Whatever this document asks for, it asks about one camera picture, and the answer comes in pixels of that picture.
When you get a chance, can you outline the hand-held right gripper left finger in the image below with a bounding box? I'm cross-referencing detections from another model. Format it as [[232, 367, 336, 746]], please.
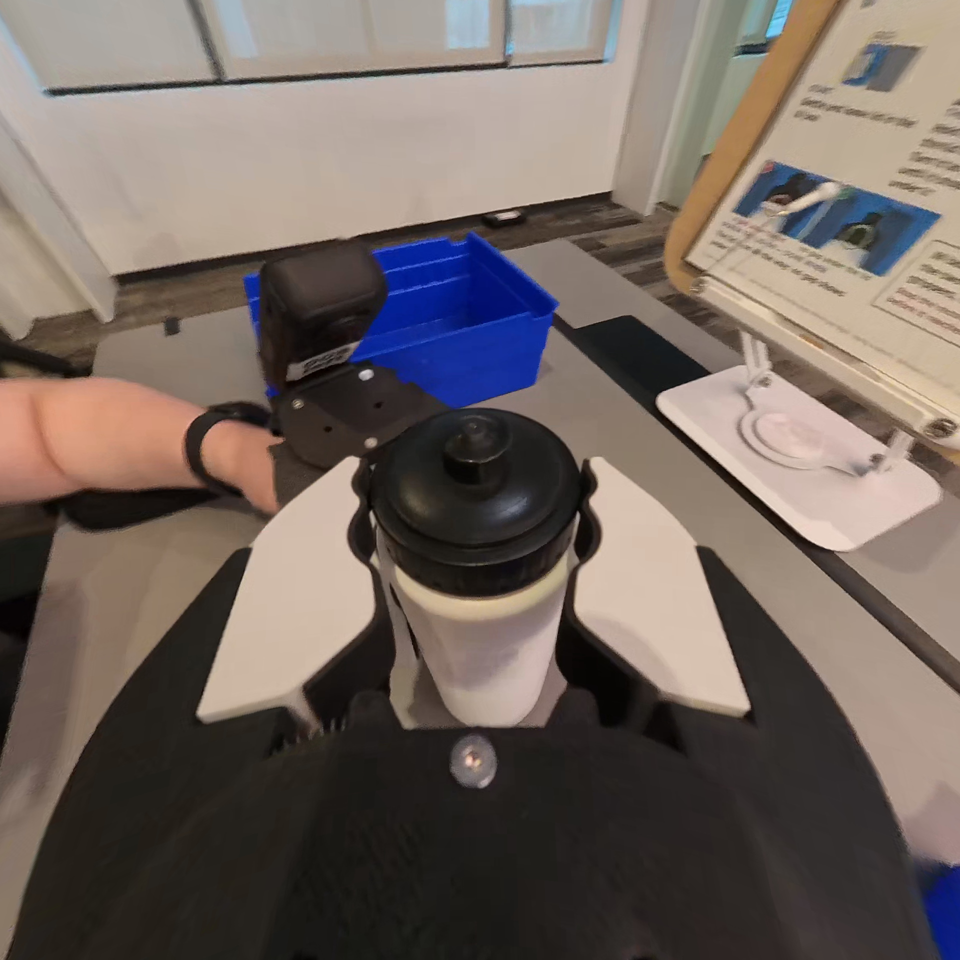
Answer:
[[196, 456, 399, 726]]

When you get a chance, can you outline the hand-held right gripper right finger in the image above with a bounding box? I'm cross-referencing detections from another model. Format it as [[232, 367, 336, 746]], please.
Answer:
[[555, 456, 752, 721]]

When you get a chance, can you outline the blue plastic bin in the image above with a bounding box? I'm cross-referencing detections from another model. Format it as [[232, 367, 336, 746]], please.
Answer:
[[243, 232, 560, 410]]

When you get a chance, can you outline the black wristband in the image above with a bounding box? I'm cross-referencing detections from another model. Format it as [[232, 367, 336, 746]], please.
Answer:
[[183, 401, 273, 498]]

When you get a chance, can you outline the instruction sheet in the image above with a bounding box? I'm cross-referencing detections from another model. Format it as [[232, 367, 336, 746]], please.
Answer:
[[686, 0, 960, 410]]

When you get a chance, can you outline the person's left hand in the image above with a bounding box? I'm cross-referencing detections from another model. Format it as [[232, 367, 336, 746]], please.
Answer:
[[204, 426, 291, 516]]

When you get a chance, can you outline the blue plastic object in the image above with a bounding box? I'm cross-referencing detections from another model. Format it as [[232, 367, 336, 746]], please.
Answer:
[[918, 862, 960, 957]]

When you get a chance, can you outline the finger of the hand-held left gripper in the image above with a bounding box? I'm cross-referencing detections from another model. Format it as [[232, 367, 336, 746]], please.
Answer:
[[373, 549, 453, 730]]

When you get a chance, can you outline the black bottle lid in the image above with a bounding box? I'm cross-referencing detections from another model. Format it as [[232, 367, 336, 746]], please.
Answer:
[[369, 408, 583, 601]]

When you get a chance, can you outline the person's left forearm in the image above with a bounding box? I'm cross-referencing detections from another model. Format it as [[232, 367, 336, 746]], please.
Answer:
[[0, 375, 211, 505]]

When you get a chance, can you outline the white bottle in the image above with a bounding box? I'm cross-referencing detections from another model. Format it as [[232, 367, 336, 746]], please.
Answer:
[[378, 558, 571, 729]]

